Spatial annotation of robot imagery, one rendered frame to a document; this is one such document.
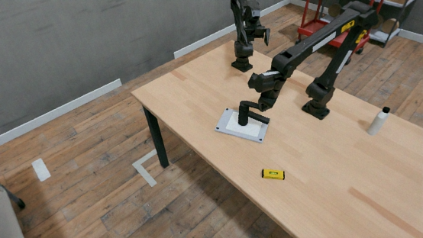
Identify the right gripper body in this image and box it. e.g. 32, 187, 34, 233
244, 26, 270, 42

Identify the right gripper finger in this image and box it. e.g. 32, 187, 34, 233
264, 29, 270, 46
240, 31, 247, 47

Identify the yellow pocket level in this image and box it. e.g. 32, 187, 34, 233
262, 169, 285, 180

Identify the white bottle with black cap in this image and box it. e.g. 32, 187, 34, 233
366, 107, 390, 136

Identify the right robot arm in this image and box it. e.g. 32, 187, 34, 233
231, 0, 261, 72

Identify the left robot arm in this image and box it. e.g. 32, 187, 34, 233
247, 1, 379, 120

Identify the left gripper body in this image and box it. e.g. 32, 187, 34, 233
259, 89, 280, 107

